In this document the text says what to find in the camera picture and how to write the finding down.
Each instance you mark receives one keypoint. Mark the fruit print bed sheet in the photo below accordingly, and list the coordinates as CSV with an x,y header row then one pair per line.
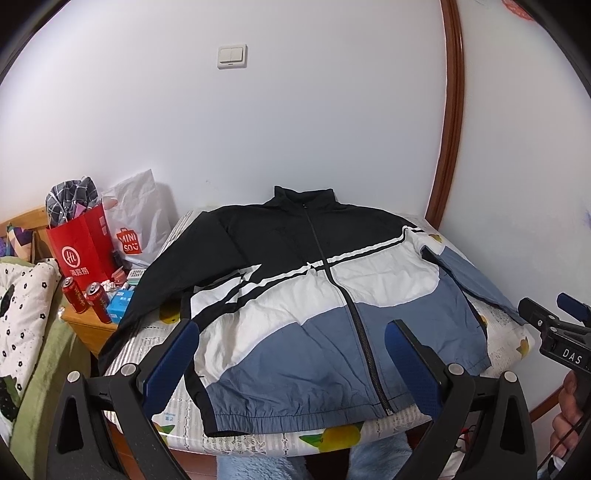
x,y
277,438

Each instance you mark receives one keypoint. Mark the blue tissue packet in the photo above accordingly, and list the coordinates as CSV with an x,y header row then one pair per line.
x,y
118,305

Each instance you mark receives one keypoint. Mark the person's right hand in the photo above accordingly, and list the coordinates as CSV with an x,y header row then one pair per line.
x,y
569,416

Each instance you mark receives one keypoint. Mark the white wall light switch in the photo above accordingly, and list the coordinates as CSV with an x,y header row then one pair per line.
x,y
232,56

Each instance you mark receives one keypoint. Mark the brown wooden door frame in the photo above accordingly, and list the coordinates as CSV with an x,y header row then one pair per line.
x,y
453,113

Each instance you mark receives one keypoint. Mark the black white blue jacket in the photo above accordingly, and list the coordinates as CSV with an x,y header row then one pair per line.
x,y
295,295

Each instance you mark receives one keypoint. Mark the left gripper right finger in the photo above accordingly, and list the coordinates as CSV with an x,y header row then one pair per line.
x,y
502,446

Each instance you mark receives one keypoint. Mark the red drink can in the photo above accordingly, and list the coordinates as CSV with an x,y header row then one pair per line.
x,y
98,300
74,295

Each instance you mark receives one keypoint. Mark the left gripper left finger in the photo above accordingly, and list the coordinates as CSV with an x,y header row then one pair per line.
x,y
80,444

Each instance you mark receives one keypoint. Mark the white remote control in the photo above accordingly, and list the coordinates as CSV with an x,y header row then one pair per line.
x,y
135,274

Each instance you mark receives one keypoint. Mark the plaid grey cloth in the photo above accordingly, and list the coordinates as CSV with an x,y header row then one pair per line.
x,y
69,199

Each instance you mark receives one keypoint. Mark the green blanket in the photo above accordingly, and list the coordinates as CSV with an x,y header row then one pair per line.
x,y
62,352

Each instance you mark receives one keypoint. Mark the wooden bedside table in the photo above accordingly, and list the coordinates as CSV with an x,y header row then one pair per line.
x,y
89,328

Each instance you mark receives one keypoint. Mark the red paper shopping bag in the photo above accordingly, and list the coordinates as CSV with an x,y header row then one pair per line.
x,y
83,247

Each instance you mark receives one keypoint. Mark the white plastic Miniso bag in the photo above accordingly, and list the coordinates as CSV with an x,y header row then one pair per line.
x,y
136,218

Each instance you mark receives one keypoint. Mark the blue jeans leg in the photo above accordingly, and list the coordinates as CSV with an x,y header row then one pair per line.
x,y
381,459

